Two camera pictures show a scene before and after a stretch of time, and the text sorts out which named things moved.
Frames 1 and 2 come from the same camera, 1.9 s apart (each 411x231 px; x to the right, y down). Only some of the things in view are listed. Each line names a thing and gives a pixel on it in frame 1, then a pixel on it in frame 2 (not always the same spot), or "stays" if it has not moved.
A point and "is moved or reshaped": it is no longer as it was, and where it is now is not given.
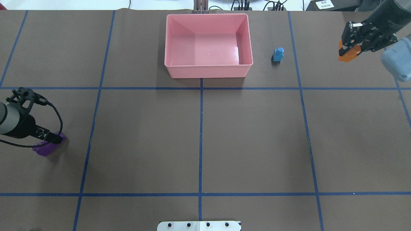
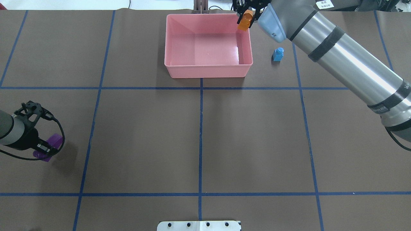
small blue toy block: (278, 54) stays
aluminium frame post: (201, 6) stays
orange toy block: (350, 54) is moved or reshaped
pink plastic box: (208, 45) stays
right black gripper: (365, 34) → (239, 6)
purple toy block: (47, 149) is moved or reshaped
